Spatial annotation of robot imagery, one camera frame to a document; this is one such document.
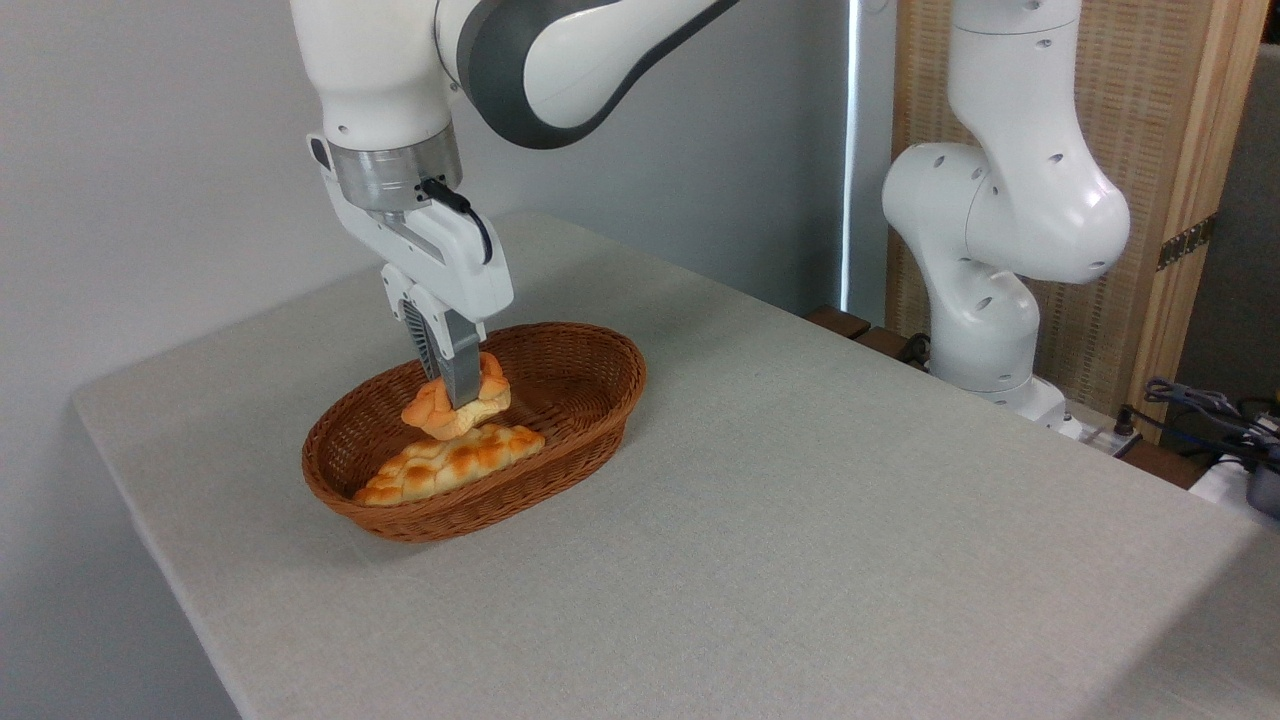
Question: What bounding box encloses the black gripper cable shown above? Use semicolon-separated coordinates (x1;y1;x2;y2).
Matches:
419;176;495;267

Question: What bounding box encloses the brown wicker basket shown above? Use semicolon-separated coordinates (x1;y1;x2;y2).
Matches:
301;321;648;544

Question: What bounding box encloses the brown wooden bench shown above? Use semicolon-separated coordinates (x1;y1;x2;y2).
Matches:
805;304;933;373

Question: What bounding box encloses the round knotted bread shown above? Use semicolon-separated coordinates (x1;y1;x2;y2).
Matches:
400;351;513;442

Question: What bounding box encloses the metal screen hinge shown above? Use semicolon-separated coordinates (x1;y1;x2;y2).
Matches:
1156;214;1219;272

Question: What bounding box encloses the long braided bread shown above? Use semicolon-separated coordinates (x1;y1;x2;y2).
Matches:
351;423;547;508

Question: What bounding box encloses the dark cable bundle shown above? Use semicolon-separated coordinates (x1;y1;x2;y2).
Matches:
1140;376;1280;473

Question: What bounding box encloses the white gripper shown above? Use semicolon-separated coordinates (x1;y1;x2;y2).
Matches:
306;132;516;412

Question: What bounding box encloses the wooden rattan folding screen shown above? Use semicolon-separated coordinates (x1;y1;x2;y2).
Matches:
885;0;1272;443

